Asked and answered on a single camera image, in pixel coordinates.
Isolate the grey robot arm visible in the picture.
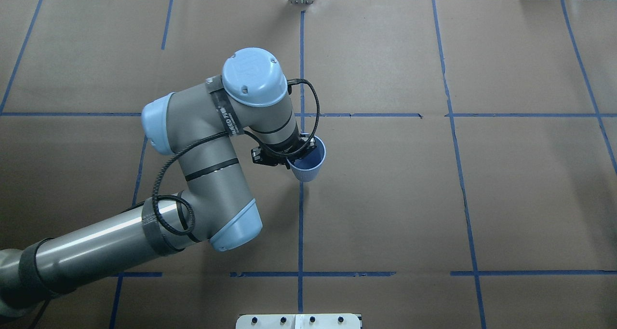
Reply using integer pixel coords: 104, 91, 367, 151
1, 48, 326, 323

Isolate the blue ribbed plastic cup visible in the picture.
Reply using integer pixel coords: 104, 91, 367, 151
286, 136, 327, 182

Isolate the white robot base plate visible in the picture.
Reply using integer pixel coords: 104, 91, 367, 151
235, 313, 363, 329

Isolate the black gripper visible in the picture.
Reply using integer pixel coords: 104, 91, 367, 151
250, 135, 317, 168

